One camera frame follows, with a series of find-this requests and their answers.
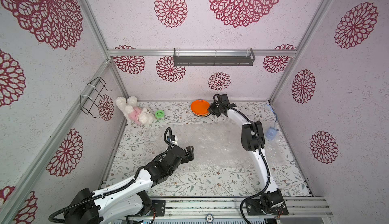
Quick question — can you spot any orange plate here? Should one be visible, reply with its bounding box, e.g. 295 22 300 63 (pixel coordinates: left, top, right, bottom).
190 99 210 115

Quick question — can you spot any clear bubble wrap sheet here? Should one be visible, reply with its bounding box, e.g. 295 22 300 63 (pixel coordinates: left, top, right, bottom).
133 121 265 196

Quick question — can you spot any yellow plate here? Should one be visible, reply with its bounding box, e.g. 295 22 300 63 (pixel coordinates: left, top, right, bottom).
195 113 210 118

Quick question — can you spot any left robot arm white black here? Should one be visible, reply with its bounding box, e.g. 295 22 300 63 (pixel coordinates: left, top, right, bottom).
48 127 195 224

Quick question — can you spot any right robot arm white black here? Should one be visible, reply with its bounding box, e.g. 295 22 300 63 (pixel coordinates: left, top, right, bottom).
208 94 288 224

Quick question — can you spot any green round toy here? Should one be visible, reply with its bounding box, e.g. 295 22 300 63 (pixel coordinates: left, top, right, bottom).
155 110 165 120

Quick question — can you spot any white plush bunny pink dress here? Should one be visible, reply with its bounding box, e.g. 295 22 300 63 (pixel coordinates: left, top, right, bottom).
115 96 156 125

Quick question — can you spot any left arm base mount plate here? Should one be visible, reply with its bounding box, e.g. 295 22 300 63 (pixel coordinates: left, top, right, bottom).
146 200 166 218

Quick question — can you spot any blue toy with cord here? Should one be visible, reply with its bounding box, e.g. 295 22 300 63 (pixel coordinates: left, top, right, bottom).
265 103 279 140

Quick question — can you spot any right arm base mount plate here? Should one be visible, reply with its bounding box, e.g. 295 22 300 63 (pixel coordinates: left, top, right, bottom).
246 199 289 216

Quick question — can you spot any black wire wall basket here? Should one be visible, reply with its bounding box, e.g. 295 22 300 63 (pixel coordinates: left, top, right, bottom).
79 77 113 119

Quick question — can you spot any aluminium front rail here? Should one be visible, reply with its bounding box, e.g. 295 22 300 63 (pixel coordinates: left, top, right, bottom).
151 197 333 221

